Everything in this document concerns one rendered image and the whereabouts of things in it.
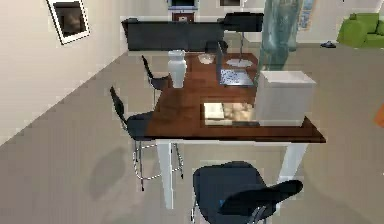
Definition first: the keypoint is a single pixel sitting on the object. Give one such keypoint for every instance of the white vase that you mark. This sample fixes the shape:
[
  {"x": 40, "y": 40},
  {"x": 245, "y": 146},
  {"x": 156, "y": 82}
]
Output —
[{"x": 177, "y": 68}]

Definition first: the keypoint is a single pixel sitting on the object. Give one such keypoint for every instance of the brown wooden table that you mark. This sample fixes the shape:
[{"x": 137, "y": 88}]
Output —
[{"x": 186, "y": 103}]

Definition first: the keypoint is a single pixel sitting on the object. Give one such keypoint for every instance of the open book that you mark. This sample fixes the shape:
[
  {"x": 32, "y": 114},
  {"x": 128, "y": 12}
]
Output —
[{"x": 226, "y": 111}]

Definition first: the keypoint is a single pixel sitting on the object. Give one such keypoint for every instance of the black chair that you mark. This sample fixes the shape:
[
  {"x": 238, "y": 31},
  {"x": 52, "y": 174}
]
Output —
[
  {"x": 156, "y": 80},
  {"x": 230, "y": 193},
  {"x": 138, "y": 125}
]

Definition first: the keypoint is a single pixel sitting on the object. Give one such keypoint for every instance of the grey laptop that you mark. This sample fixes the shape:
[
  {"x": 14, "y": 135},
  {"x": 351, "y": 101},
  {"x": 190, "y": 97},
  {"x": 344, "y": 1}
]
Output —
[{"x": 233, "y": 77}]

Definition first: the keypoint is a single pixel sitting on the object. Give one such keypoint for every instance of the glass bowl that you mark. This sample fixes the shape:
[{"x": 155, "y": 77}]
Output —
[{"x": 206, "y": 59}]

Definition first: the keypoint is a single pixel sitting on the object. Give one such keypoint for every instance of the black sofa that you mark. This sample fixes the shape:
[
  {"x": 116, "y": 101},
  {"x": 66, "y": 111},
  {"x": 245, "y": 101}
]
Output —
[{"x": 173, "y": 35}]

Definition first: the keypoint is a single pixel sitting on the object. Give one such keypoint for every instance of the white box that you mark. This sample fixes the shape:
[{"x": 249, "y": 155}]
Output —
[{"x": 283, "y": 98}]

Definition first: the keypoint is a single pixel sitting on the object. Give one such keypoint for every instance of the black desk lamp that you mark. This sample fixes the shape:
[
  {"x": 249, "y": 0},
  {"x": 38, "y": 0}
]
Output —
[{"x": 242, "y": 23}]

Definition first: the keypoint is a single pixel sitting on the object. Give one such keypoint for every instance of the television set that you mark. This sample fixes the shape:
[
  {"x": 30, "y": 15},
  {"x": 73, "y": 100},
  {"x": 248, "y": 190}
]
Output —
[{"x": 182, "y": 4}]

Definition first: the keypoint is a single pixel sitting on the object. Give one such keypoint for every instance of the dark shoes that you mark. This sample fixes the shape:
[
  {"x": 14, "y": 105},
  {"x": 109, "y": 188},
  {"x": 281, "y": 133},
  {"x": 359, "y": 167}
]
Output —
[{"x": 328, "y": 44}]

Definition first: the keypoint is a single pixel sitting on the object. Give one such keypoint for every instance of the orange cloth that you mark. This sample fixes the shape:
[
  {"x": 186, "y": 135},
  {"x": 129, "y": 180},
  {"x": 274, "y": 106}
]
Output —
[{"x": 380, "y": 115}]

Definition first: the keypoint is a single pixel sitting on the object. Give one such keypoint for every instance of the green armchair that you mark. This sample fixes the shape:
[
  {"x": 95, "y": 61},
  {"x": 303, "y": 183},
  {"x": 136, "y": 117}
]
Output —
[{"x": 361, "y": 30}]

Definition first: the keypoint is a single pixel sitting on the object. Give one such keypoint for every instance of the framed wall picture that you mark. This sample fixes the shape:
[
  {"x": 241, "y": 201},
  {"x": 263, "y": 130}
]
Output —
[
  {"x": 230, "y": 3},
  {"x": 69, "y": 20}
]

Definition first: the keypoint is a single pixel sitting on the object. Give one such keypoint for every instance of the blue wall poster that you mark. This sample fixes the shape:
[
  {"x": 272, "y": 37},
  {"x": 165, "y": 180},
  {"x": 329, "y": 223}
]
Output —
[{"x": 306, "y": 15}]

